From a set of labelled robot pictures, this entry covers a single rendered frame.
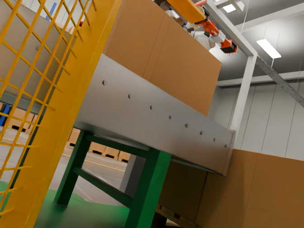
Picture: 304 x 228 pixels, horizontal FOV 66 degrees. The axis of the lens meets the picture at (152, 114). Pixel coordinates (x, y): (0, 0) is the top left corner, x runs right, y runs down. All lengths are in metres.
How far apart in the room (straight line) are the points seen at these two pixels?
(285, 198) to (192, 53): 0.70
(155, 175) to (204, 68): 0.59
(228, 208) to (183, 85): 0.59
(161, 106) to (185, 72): 0.33
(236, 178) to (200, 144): 0.31
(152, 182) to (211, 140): 0.33
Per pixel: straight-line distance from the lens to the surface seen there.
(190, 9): 1.30
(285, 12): 9.04
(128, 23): 0.90
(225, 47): 1.72
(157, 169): 0.79
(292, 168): 1.08
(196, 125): 0.90
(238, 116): 4.91
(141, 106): 0.72
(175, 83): 1.01
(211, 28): 1.59
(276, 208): 1.08
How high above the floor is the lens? 0.36
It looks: 11 degrees up
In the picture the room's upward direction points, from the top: 18 degrees clockwise
